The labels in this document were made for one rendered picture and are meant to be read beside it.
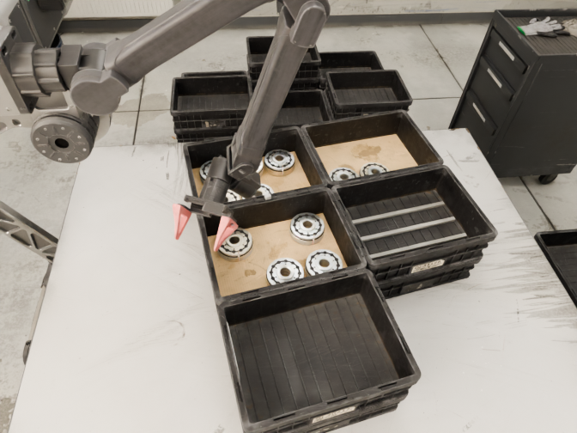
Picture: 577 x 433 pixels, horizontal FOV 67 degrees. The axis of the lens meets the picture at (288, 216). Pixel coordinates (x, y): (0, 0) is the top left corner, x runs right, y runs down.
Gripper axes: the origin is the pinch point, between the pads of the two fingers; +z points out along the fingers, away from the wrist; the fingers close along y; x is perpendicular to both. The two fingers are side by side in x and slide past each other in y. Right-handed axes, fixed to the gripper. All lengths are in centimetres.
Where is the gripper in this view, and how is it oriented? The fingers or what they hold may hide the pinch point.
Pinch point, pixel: (197, 241)
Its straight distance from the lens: 99.7
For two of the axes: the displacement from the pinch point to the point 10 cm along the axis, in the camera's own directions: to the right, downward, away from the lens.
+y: -9.4, -2.4, 2.2
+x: -1.6, -2.7, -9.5
